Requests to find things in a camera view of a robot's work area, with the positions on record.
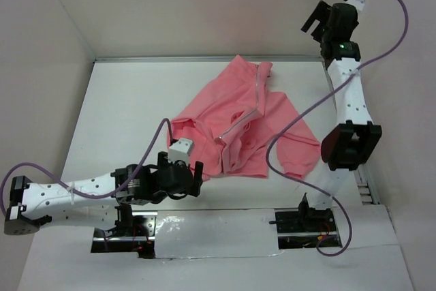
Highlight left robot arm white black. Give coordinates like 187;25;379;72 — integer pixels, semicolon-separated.
4;151;204;236

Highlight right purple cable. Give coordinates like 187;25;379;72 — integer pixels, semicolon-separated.
264;0;409;257

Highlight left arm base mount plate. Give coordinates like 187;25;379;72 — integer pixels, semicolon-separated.
91;211;157;259

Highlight pink zip jacket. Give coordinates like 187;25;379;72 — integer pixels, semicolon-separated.
171;56;321;181

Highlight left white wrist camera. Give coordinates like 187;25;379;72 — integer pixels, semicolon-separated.
168;138;194;165

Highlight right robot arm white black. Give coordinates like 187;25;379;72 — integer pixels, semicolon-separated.
297;0;382;231

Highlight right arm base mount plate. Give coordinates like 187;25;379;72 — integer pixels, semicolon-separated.
269;209;342;249

